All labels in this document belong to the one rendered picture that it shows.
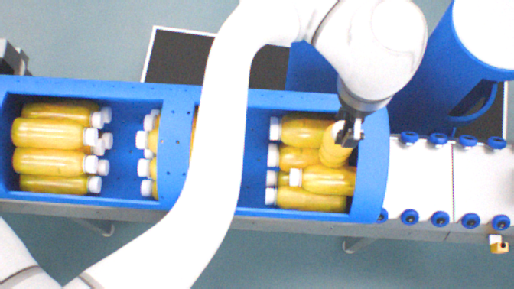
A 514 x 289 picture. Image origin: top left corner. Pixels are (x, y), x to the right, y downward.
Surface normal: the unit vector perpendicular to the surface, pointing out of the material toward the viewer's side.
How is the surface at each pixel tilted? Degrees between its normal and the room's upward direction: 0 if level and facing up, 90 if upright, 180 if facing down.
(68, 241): 0
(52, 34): 0
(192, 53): 0
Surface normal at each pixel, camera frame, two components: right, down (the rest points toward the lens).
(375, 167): -0.03, 0.11
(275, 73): 0.00, -0.27
